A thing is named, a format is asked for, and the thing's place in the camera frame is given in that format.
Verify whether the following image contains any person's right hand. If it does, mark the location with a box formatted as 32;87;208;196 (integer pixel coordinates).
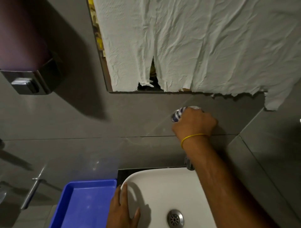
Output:
172;107;218;143

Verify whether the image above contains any blue plastic tray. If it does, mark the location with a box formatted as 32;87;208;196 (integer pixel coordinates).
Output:
49;179;117;228

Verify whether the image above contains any person's right forearm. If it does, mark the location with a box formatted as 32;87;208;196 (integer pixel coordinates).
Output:
182;135;280;228

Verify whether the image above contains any striped cleaning cloth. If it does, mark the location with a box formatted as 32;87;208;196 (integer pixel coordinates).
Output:
171;106;204;123

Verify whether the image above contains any wall mirror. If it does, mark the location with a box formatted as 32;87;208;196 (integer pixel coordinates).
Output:
86;0;266;94

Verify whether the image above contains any metal sink drain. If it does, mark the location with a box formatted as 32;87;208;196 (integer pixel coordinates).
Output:
167;209;184;228

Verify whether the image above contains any white ceramic sink basin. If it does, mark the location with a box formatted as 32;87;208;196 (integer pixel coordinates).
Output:
120;167;217;228

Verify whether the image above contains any person's left hand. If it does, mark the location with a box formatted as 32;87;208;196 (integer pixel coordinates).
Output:
106;182;141;228

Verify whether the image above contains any wall soap dispenser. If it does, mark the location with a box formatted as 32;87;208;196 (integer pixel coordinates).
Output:
0;0;58;95

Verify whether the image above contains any chrome faucet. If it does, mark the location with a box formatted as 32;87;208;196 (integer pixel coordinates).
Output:
184;155;195;171

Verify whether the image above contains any yellow rubber wristband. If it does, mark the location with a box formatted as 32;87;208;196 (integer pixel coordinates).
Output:
181;134;210;149

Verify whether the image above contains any white paper towel sheet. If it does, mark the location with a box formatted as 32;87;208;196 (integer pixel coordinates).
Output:
93;0;301;111

